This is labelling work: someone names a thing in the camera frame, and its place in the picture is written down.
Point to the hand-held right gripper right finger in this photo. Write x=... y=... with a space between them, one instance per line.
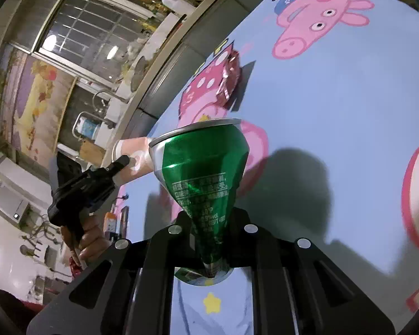
x=258 y=247

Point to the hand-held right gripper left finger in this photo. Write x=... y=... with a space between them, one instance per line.
x=160 y=247

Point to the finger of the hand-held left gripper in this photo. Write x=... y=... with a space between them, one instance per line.
x=120 y=163

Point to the small pink bottle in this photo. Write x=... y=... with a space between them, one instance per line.
x=134 y=157

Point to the crushed green can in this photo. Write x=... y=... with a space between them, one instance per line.
x=202 y=167

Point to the person's left hand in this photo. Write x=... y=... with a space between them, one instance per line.
x=92 y=237

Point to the wooden cutting board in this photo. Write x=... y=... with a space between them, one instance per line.
x=90 y=150

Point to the black smartphone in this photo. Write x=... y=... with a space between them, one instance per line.
x=124 y=221

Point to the orange packet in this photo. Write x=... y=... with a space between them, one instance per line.
x=110 y=222

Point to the blue white container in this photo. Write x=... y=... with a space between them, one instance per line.
x=87 y=127

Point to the white appliance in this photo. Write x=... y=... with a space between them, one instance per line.
x=10 y=200

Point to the metal faucet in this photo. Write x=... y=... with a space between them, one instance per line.
x=99 y=98

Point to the grey plate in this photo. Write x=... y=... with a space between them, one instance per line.
x=139 y=69

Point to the red foil wrapper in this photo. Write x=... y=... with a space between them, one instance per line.
x=230 y=76

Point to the barred window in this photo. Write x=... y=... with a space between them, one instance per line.
x=90 y=24

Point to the blue cartoon printed blanket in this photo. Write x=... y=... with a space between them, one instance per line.
x=335 y=111

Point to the white plastic jug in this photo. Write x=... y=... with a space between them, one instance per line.
x=174 y=3

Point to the wall poster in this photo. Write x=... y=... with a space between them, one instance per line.
x=38 y=101

